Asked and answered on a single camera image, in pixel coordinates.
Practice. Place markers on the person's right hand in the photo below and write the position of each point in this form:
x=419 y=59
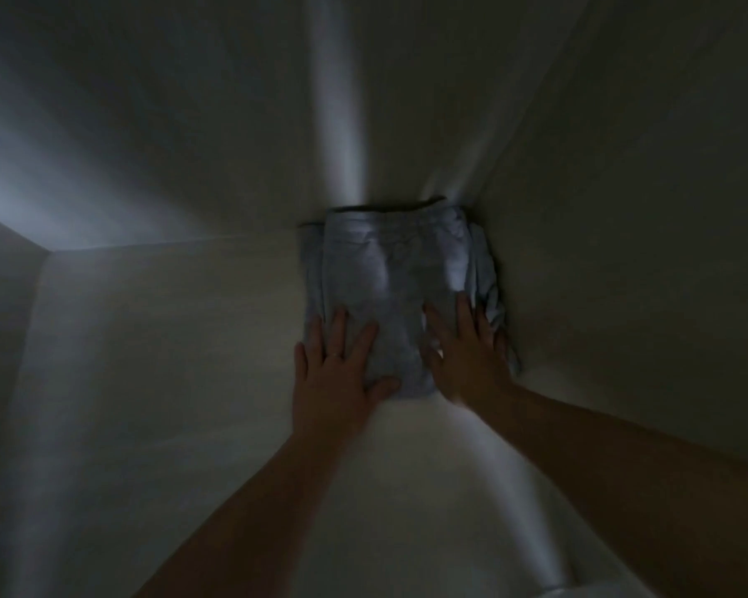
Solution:
x=468 y=361

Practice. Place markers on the person's left hand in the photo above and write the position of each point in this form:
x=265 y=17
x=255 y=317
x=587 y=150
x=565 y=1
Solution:
x=337 y=392

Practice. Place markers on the blue-grey garment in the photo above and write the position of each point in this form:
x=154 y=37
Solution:
x=380 y=268

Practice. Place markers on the person's left forearm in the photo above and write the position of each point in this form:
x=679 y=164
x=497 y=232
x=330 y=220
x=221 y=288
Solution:
x=262 y=517

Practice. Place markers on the person's right forearm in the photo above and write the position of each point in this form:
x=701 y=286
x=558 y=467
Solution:
x=636 y=492

